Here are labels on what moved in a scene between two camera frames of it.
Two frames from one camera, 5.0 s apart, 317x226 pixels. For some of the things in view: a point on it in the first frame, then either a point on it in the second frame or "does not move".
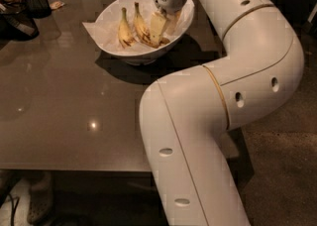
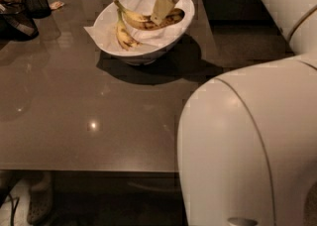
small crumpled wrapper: x=56 y=5 does not move
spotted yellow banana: x=142 y=29 -> x=169 y=16
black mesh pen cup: x=37 y=2 does not move
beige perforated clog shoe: x=41 y=198 does not move
